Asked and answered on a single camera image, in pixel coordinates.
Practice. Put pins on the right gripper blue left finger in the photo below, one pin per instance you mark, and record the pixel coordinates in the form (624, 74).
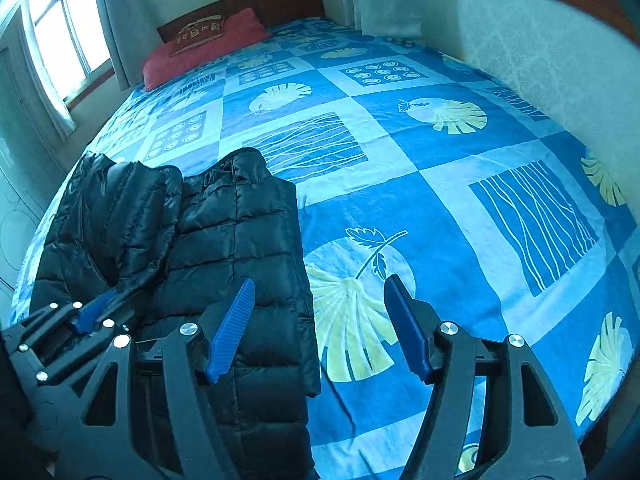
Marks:
(228, 335)

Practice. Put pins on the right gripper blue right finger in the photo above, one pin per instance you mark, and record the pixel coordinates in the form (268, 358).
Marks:
(409, 333)

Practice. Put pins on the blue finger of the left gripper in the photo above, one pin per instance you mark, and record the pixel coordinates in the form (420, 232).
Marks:
(85, 320)

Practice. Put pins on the black puffer jacket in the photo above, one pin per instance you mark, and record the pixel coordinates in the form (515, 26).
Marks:
(177, 249)

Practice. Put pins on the white wardrobe with circles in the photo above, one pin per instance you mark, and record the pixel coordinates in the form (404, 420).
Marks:
(29, 181)

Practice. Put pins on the blue patterned bedspread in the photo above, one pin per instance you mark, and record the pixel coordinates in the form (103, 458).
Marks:
(516, 246)

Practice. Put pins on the small embroidered cushion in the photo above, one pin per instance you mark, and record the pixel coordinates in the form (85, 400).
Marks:
(197, 33)

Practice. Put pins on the red pillow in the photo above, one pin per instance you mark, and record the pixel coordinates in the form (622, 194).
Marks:
(241, 30)

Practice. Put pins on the left side window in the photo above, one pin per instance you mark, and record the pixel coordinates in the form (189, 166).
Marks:
(71, 46)

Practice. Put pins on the grey curtain by headboard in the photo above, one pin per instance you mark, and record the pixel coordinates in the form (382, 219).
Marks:
(130, 37)

